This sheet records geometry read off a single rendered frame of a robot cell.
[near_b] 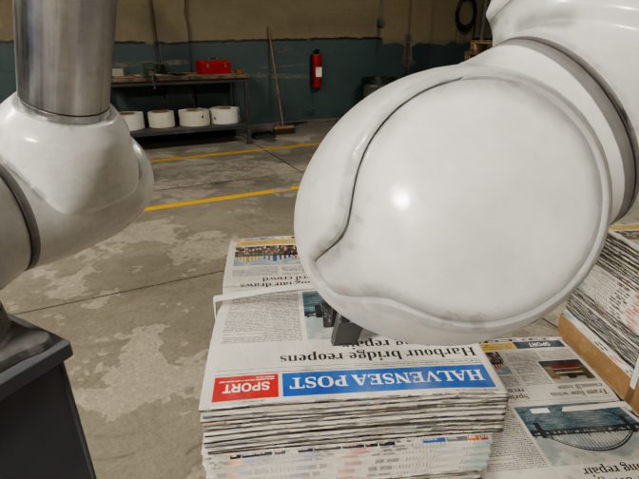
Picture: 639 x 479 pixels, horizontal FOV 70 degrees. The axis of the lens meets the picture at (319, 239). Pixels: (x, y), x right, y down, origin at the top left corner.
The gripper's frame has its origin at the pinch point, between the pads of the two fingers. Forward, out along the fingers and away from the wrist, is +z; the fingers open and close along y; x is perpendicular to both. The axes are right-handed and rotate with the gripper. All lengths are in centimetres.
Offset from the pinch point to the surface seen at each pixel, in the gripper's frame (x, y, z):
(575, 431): 35.8, 27.8, 11.8
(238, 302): -11.5, 6.2, 4.2
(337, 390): -1.3, 13.3, -11.1
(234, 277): -12.4, 3.1, 9.2
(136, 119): -183, -188, 530
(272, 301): -7.3, 6.3, 3.8
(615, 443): 40, 29, 10
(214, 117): -91, -199, 562
